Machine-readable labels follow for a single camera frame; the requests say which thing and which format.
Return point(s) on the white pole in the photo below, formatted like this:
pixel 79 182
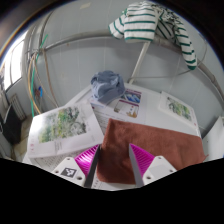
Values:
pixel 138 63

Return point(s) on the large landscape print book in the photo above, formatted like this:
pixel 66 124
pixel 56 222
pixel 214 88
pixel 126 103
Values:
pixel 60 126

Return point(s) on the brown towel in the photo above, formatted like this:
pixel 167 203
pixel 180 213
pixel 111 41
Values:
pixel 163 141

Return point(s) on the grey wall pipe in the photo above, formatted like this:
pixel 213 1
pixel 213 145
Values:
pixel 83 36

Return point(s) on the small landscape print book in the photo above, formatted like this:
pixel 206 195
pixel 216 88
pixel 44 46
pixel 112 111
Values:
pixel 178 108

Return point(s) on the green-striped white shirt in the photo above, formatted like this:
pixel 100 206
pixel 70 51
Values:
pixel 141 23

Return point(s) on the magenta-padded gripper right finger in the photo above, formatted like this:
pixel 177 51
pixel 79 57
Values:
pixel 158 168

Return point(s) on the black box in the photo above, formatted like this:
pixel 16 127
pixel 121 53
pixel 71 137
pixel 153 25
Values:
pixel 11 126

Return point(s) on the white appliance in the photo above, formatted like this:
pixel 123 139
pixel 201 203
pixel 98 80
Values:
pixel 216 140

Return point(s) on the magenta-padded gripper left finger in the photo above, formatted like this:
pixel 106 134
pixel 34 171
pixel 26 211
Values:
pixel 71 171

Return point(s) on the crumpled blue cloth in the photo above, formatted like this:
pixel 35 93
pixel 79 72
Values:
pixel 107 86

